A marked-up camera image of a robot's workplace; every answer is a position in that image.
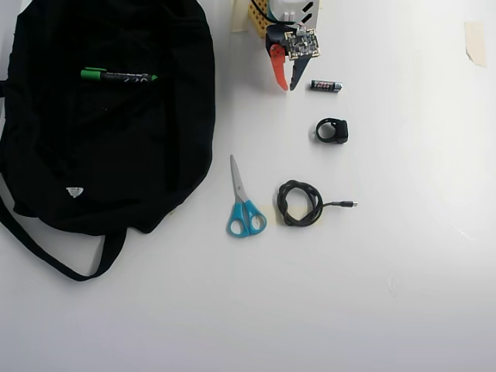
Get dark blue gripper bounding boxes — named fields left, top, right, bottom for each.
left=264, top=22, right=315, bottom=92

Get green capped black marker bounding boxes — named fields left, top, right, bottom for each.
left=79, top=67, right=160, bottom=85

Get black fabric bag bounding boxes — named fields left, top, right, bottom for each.
left=0, top=0, right=217, bottom=283

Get black AA battery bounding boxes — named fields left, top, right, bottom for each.
left=309, top=78, right=343, bottom=95

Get yellow perforated block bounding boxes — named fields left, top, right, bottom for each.
left=247, top=0, right=273, bottom=40

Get beige masking tape strip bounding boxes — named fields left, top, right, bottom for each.
left=463, top=20, right=488, bottom=69
left=230, top=0, right=251, bottom=33

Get pale yellow tape patch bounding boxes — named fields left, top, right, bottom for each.
left=266, top=203, right=325, bottom=228

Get black camera circuit board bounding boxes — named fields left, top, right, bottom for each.
left=285, top=27, right=323, bottom=62

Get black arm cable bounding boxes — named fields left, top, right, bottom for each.
left=249, top=0, right=286, bottom=26

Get black plastic ring clip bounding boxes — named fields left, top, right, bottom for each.
left=314, top=118, right=349, bottom=146

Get blue handled scissors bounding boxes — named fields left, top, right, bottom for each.
left=226, top=154, right=268, bottom=238

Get coiled black USB cable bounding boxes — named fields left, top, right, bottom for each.
left=277, top=179, right=359, bottom=229

